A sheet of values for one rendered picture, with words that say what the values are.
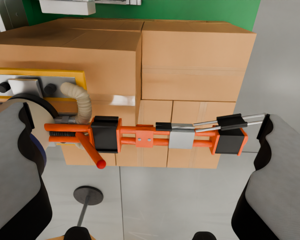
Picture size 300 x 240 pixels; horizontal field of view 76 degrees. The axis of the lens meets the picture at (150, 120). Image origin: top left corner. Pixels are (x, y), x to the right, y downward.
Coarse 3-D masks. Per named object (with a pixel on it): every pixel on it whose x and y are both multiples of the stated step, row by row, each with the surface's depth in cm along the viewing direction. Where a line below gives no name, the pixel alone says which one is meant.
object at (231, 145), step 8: (240, 128) 55; (216, 136) 53; (224, 136) 52; (232, 136) 52; (240, 136) 52; (216, 144) 54; (224, 144) 54; (232, 144) 54; (240, 144) 54; (216, 152) 56; (224, 152) 56; (232, 152) 56; (240, 152) 56
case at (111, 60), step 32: (0, 32) 82; (32, 32) 85; (64, 32) 88; (96, 32) 92; (128, 32) 96; (0, 64) 69; (32, 64) 69; (64, 64) 69; (96, 64) 69; (128, 64) 68; (96, 96) 76; (128, 96) 75
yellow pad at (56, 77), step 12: (0, 72) 57; (12, 72) 57; (24, 72) 57; (36, 72) 57; (48, 72) 57; (60, 72) 57; (72, 72) 57; (84, 72) 59; (0, 84) 56; (48, 84) 58; (60, 84) 59; (84, 84) 59; (0, 96) 62; (48, 96) 61; (60, 96) 61
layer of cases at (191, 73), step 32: (160, 32) 99; (192, 32) 99; (224, 32) 99; (160, 64) 108; (192, 64) 108; (224, 64) 108; (160, 96) 119; (192, 96) 119; (224, 96) 119; (128, 160) 150; (160, 160) 149; (192, 160) 149
